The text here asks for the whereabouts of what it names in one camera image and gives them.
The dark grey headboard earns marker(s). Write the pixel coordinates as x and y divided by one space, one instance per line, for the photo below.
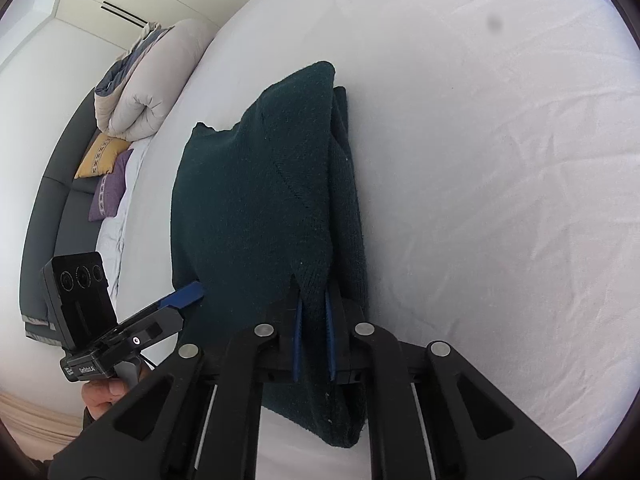
59 222

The white folded duvet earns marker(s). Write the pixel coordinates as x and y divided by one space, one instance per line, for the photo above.
139 90

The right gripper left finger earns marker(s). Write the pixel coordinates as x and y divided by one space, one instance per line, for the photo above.
296 343

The white bed sheet mattress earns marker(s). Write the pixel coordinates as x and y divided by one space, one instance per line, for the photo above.
496 149

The yellow patterned cushion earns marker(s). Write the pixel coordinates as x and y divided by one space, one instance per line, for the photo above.
101 156

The dark green knit sweater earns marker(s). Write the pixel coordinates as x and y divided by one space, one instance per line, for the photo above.
267 207

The black camera box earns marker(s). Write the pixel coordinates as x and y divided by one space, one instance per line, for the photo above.
76 290

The purple patterned cushion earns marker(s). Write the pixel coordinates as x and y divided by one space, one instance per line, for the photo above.
109 191

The person's left hand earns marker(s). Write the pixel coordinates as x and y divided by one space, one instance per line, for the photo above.
99 396

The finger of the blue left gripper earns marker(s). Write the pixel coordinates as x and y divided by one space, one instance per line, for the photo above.
183 297

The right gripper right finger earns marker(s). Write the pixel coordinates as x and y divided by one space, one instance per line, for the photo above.
330 336

